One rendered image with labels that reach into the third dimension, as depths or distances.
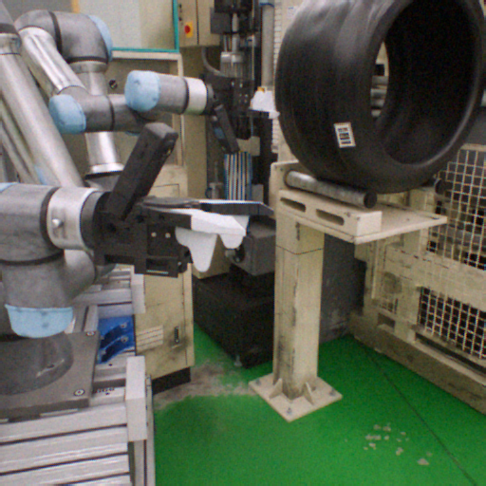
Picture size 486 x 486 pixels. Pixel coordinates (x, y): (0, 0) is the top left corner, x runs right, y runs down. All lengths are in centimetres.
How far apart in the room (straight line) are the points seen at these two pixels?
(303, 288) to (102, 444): 100
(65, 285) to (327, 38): 82
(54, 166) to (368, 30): 76
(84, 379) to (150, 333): 101
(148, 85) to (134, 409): 60
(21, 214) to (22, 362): 34
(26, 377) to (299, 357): 119
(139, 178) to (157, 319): 136
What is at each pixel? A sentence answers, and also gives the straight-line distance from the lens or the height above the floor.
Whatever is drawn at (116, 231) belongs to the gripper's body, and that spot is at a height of 103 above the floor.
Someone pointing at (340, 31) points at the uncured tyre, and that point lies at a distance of 121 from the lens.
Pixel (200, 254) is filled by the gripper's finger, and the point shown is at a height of 104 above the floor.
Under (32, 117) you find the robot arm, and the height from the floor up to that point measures 115.
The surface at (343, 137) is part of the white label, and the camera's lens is 120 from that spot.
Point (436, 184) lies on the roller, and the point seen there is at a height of 91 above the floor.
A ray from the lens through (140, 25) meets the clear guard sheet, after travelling 170.
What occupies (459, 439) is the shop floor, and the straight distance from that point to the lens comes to 199.
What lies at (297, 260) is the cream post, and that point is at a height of 60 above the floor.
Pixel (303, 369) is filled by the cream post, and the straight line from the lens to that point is 193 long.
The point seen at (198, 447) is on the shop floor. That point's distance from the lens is 182.
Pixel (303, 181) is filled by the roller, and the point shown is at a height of 91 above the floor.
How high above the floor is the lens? 121
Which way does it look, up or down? 19 degrees down
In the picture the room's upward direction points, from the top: straight up
